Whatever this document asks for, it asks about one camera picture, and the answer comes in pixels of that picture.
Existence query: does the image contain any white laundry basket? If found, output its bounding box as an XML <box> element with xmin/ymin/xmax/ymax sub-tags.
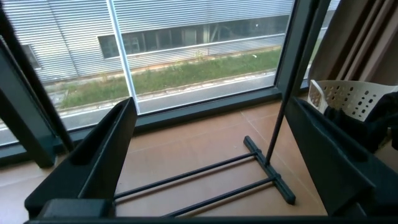
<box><xmin>307</xmin><ymin>79</ymin><xmax>398</xmax><ymax>123</ymax></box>

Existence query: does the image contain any black garment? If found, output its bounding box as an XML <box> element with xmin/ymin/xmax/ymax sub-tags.
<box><xmin>323</xmin><ymin>105</ymin><xmax>379</xmax><ymax>153</ymax></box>

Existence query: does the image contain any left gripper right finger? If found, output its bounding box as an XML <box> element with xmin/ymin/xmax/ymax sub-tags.
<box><xmin>284</xmin><ymin>95</ymin><xmax>398</xmax><ymax>218</ymax></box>

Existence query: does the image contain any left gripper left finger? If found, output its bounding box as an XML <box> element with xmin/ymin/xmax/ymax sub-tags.
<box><xmin>24</xmin><ymin>96</ymin><xmax>138</xmax><ymax>218</ymax></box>

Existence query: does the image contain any black clothes rack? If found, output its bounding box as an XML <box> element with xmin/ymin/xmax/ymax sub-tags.
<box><xmin>113</xmin><ymin>0</ymin><xmax>320</xmax><ymax>218</ymax></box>

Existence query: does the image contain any beige curtain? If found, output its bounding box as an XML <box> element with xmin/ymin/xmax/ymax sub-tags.
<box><xmin>307</xmin><ymin>0</ymin><xmax>398</xmax><ymax>86</ymax></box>

